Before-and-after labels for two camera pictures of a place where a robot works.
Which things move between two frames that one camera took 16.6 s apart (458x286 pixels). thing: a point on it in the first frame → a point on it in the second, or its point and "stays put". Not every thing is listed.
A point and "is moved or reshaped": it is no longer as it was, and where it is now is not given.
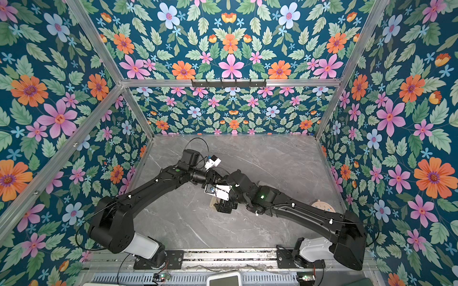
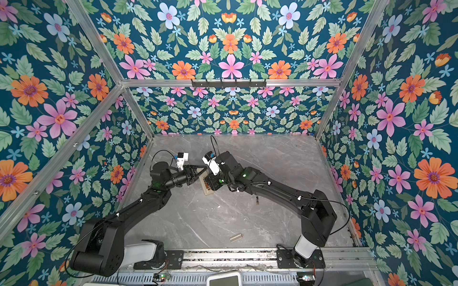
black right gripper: x=225 y=206 → x=212 y=179
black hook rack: x=229 y=84 stays put
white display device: x=229 y=279 stays put
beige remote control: x=214 y=199 is moved or reshaped
